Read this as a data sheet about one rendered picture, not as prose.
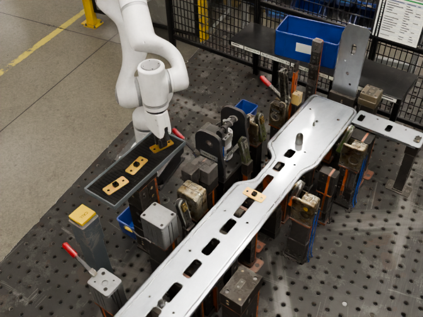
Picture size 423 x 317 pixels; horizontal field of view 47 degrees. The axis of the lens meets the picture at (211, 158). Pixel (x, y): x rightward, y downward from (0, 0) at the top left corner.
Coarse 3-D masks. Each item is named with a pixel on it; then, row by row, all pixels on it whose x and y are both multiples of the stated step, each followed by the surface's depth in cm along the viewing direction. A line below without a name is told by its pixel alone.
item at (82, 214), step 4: (80, 208) 154; (84, 208) 154; (88, 208) 154; (76, 212) 153; (80, 212) 153; (84, 212) 153; (88, 212) 153; (92, 212) 153; (72, 216) 152; (76, 216) 152; (80, 216) 152; (84, 216) 152; (88, 216) 152; (92, 216) 153; (76, 220) 151; (80, 220) 151; (84, 220) 151; (88, 220) 152; (80, 224) 150; (84, 224) 151
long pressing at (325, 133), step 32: (320, 96) 218; (288, 128) 203; (320, 128) 202; (288, 160) 190; (320, 160) 190; (288, 192) 179; (224, 224) 169; (256, 224) 168; (192, 256) 160; (224, 256) 159; (160, 288) 151; (192, 288) 151
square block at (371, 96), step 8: (368, 88) 211; (376, 88) 211; (360, 96) 210; (368, 96) 208; (376, 96) 207; (360, 104) 213; (368, 104) 210; (376, 104) 210; (368, 112) 213; (376, 112) 219; (360, 120) 218; (360, 128) 221
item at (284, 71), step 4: (284, 68) 197; (280, 72) 195; (284, 72) 195; (288, 72) 195; (292, 72) 195; (280, 76) 196; (284, 76) 196; (288, 76) 194; (292, 76) 196; (280, 80) 198; (284, 80) 197; (280, 84) 199; (284, 84) 198; (280, 88) 200; (284, 88) 199; (288, 88) 202; (280, 92) 202; (284, 92) 200; (288, 92) 203; (284, 96) 202; (288, 96) 204; (284, 100) 203; (288, 100) 205; (288, 104) 207
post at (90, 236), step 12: (96, 216) 154; (72, 228) 156; (84, 228) 151; (96, 228) 156; (84, 240) 156; (96, 240) 159; (84, 252) 165; (96, 252) 163; (96, 264) 166; (108, 264) 173
